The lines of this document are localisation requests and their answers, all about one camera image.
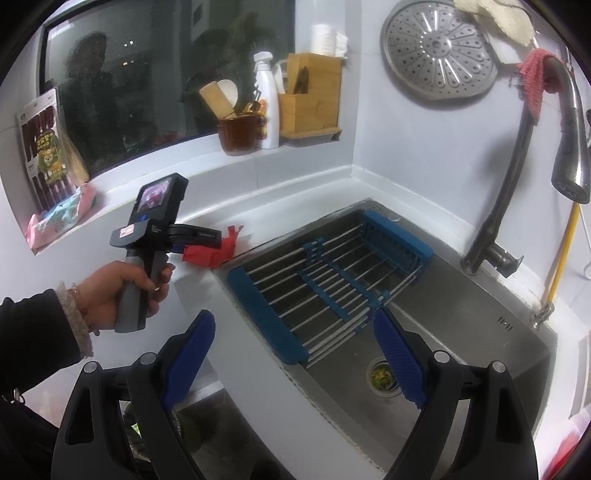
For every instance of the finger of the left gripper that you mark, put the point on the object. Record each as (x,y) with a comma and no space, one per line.
(186,235)

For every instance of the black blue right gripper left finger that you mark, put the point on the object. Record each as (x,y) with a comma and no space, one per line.
(92,443)

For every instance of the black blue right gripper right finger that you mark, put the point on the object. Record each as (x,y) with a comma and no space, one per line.
(471,423)

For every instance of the red wrapper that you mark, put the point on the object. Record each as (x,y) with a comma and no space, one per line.
(213,258)

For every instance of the person's left hand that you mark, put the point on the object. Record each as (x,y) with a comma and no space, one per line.
(96,297)

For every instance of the brown ceramic utensil jar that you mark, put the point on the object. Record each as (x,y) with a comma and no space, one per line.
(238,135)

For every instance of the sink drain strainer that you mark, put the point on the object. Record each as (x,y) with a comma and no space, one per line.
(381,379)

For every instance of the dark snack box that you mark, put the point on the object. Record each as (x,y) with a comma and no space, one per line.
(53,164)

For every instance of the pink blue snack bag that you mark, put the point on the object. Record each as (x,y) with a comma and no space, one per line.
(43,229)

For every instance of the white spatula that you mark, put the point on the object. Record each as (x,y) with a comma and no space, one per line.
(230,91)

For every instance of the dark window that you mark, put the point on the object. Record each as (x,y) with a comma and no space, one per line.
(127,73)

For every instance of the blue sink drying rack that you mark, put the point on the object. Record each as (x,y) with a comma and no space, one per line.
(310,295)

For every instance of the white spray bottle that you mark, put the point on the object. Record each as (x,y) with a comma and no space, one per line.
(268,114)

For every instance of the wooden utensil holder box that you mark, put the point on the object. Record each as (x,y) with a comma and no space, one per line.
(310,107)

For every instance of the black sink faucet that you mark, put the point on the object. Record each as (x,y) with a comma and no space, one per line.
(526,168)

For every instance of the perforated metal steamer plate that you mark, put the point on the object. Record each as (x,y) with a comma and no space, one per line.
(437,52)

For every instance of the red knitted cloth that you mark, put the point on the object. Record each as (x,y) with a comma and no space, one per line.
(537,78)

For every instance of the beige hanging cloth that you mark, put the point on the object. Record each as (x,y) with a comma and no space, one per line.
(509,16)

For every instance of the yellow hose pipe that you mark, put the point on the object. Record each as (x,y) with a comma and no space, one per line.
(548,306)

